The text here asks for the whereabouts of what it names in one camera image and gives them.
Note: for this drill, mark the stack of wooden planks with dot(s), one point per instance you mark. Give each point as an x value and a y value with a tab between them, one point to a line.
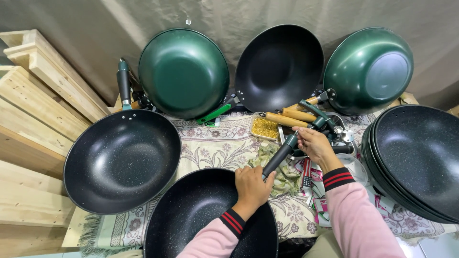
32	118

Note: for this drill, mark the metal wall hook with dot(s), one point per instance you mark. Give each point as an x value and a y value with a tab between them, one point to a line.
188	21

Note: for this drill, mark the small green white tag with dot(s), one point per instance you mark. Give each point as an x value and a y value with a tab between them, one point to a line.
214	123

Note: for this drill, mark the crumpled green patterned cloth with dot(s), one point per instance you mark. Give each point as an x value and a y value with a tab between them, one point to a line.
287	179

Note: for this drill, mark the stack of black speckled woks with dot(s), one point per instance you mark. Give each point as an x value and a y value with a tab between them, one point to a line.
419	157

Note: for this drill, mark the person's right hand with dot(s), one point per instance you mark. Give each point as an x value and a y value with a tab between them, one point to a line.
317	145

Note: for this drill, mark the plastic box of gold screws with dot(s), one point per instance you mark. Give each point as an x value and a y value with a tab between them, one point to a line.
264	127

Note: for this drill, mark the person's left hand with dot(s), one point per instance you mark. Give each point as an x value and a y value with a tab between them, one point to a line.
251	191

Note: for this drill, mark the pile of paper labels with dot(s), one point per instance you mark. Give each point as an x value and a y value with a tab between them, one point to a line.
319	208

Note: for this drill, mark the clear plastic lid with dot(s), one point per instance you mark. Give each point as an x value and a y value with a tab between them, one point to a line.
355	168

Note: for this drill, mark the beige fabric backdrop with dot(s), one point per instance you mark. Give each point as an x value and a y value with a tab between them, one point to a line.
107	32

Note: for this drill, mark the floral patterned rug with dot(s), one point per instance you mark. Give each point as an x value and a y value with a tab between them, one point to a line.
215	147

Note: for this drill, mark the metal tray of parts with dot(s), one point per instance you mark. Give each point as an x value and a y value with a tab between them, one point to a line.
344	136

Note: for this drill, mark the person's khaki trousers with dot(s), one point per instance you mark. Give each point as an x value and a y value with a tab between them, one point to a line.
322	247

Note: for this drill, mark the plain black wok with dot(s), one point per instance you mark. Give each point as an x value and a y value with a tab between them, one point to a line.
279	68

